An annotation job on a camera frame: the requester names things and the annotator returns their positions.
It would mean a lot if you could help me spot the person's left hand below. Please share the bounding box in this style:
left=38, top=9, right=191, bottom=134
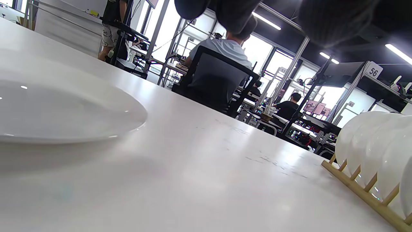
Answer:
left=174, top=0, right=380, bottom=46

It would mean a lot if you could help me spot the white plate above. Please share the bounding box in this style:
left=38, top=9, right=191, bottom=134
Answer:
left=360, top=114, right=412, bottom=189
left=335, top=111, right=388, bottom=166
left=347, top=112, right=404, bottom=177
left=0, top=48, right=148, bottom=144
left=399, top=151, right=412, bottom=219
left=377, top=124, right=412, bottom=202

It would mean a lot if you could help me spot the wooden dish rack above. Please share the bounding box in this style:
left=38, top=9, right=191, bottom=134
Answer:
left=321, top=154, right=412, bottom=232

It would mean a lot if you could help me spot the ceiling light strip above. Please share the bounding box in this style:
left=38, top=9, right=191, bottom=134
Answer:
left=385, top=43, right=412, bottom=65
left=320, top=52, right=339, bottom=64
left=253, top=12, right=281, bottom=30

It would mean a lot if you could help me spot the black office chair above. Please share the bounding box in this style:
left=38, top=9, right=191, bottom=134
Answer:
left=172, top=45, right=259, bottom=117

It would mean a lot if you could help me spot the white side cart brown top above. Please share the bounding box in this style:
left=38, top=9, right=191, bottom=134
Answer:
left=238, top=109, right=278, bottom=136

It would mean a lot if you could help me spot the black stand tray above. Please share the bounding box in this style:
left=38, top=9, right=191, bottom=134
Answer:
left=102, top=19, right=150, bottom=42

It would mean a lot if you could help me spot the black monitor on pole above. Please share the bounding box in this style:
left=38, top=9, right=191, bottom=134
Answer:
left=317, top=61, right=366, bottom=88

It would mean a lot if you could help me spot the pink screen monitor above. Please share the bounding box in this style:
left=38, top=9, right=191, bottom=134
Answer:
left=304, top=100, right=331, bottom=116

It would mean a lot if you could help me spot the white number sign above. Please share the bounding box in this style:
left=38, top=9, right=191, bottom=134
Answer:
left=365, top=61, right=383, bottom=78

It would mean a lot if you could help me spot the white cabinet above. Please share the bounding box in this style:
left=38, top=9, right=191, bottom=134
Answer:
left=34, top=0, right=107, bottom=58

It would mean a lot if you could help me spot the white gripper fixture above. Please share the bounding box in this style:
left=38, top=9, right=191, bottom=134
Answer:
left=390, top=76, right=412, bottom=94

